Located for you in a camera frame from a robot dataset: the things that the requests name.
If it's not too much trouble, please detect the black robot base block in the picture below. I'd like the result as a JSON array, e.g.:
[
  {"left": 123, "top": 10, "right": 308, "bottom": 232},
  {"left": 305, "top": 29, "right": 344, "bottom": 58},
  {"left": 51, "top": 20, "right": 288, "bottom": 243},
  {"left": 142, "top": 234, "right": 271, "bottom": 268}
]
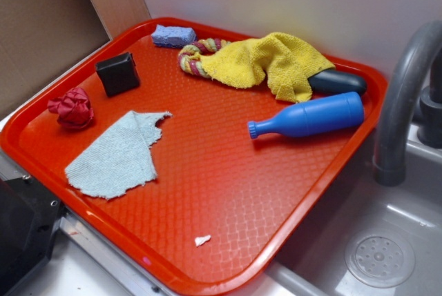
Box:
[{"left": 1, "top": 178, "right": 64, "bottom": 295}]

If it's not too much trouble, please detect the yellow microfiber cloth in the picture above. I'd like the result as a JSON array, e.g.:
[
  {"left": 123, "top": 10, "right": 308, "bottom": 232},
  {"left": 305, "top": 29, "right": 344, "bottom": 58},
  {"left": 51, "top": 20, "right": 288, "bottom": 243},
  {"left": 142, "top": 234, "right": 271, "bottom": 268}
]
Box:
[{"left": 201, "top": 32, "right": 335, "bottom": 103}]

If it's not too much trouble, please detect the light blue cloth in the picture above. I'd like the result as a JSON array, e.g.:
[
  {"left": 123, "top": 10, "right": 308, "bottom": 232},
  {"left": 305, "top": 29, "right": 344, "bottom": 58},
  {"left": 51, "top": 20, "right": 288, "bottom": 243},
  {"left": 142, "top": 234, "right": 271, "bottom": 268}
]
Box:
[{"left": 65, "top": 111, "right": 172, "bottom": 200}]

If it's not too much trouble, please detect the crumpled red cloth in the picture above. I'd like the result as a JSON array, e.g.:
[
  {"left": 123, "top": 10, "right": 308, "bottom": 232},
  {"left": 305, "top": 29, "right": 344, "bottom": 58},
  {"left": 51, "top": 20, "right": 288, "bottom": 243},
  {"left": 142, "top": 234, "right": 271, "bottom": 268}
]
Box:
[{"left": 47, "top": 88, "right": 94, "bottom": 130}]

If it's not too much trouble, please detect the red plastic tray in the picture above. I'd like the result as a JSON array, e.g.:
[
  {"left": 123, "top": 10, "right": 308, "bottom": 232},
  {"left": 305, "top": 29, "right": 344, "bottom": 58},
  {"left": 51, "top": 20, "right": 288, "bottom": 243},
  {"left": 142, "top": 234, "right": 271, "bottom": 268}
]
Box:
[{"left": 1, "top": 18, "right": 387, "bottom": 295}]

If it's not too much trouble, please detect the blue sponge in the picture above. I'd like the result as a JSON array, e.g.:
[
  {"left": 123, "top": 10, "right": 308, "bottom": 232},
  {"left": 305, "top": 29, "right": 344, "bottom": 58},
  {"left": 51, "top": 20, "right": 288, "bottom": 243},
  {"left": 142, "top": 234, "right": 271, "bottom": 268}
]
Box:
[{"left": 151, "top": 25, "right": 197, "bottom": 48}]

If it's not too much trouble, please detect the small white paper scrap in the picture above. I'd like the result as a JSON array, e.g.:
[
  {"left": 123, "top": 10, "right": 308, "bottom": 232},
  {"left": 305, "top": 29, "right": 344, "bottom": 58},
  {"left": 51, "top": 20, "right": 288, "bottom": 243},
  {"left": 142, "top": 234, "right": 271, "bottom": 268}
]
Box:
[{"left": 194, "top": 235, "right": 211, "bottom": 247}]

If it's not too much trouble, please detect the black square box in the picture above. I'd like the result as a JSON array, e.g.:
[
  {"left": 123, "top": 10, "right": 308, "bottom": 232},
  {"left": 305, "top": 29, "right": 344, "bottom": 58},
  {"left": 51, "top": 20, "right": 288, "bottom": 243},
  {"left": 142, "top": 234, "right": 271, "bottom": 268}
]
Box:
[{"left": 95, "top": 52, "right": 140, "bottom": 97}]

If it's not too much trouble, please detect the dark grey oval object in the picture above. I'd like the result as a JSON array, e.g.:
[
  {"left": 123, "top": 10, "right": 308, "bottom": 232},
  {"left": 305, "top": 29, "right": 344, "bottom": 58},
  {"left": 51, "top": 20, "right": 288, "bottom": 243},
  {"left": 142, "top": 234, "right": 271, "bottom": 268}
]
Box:
[{"left": 308, "top": 69, "right": 367, "bottom": 96}]

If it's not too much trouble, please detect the blue plastic bottle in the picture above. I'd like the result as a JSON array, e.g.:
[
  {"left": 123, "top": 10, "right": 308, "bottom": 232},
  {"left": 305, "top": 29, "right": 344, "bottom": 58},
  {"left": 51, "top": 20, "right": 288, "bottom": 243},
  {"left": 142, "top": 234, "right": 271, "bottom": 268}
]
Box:
[{"left": 248, "top": 92, "right": 365, "bottom": 139}]

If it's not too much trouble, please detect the grey toy faucet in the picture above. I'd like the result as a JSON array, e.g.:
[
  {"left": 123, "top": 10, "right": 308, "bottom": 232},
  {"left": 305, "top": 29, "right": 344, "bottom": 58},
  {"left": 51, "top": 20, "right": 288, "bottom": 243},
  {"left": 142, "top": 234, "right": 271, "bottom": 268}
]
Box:
[{"left": 373, "top": 20, "right": 441, "bottom": 186}]

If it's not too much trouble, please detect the grey toy sink basin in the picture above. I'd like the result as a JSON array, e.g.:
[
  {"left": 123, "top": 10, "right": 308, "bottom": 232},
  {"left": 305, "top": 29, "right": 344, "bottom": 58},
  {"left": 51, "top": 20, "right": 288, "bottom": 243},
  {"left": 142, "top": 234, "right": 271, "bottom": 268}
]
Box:
[{"left": 265, "top": 126, "right": 442, "bottom": 296}]

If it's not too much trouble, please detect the brown cardboard panel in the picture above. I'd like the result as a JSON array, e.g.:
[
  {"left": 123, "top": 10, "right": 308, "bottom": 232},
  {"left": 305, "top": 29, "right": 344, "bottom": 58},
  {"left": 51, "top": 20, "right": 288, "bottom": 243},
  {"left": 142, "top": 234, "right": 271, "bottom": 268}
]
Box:
[{"left": 1, "top": 0, "right": 150, "bottom": 117}]

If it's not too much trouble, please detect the multicoloured rope ring toy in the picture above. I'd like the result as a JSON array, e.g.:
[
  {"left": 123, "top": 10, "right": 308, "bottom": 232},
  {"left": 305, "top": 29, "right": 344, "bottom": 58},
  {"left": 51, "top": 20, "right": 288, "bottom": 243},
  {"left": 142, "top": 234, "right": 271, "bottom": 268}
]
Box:
[{"left": 177, "top": 38, "right": 231, "bottom": 79}]

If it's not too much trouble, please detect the grey faucet handle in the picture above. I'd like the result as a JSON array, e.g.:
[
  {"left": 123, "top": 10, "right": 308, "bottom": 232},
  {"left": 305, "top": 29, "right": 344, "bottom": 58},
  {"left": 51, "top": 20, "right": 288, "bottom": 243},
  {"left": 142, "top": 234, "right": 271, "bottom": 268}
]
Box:
[{"left": 418, "top": 51, "right": 441, "bottom": 149}]

